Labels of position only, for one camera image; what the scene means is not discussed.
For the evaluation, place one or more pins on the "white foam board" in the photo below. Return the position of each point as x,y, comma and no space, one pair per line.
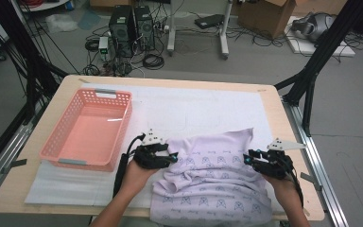
308,48

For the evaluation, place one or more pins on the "clear plastic bag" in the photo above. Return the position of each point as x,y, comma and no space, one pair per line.
60,22

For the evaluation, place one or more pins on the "lilac towel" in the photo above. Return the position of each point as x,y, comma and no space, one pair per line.
214,189

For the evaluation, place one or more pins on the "brown cardboard box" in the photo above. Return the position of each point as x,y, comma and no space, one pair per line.
264,17
321,6

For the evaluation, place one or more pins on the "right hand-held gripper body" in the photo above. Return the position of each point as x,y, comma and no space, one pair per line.
275,167

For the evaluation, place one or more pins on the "blue floor sheet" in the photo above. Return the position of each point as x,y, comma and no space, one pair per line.
88,19

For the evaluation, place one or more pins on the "white metal stand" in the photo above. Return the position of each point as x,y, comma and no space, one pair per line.
171,31

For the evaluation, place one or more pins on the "person's right hand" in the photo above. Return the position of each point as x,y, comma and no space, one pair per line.
283,192

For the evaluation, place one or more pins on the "round white table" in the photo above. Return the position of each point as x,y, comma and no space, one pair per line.
44,5

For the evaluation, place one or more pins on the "white power supply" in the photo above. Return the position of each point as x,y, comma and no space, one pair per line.
103,47

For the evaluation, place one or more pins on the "black computer tower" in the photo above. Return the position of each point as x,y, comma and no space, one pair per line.
145,28
121,31

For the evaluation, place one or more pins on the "black flat device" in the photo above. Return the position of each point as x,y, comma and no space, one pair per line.
209,21

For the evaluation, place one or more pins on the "black metal frame strut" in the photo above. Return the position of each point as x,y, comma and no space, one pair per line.
20,41
326,47

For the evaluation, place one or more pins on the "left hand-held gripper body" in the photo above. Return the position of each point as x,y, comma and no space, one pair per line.
149,159

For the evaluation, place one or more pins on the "grey metal bracket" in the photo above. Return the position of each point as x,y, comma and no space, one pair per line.
17,164
310,180

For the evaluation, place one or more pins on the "grey rounded device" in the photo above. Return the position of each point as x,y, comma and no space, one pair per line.
315,26

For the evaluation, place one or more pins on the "aluminium rail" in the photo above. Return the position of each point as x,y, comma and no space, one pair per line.
310,138
15,142

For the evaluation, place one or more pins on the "pink plastic basket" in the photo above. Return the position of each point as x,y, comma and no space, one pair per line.
91,138

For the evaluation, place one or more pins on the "white grid mat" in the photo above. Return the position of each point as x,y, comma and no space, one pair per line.
186,107

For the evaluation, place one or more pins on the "person's left hand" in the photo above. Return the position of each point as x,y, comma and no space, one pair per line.
135,179

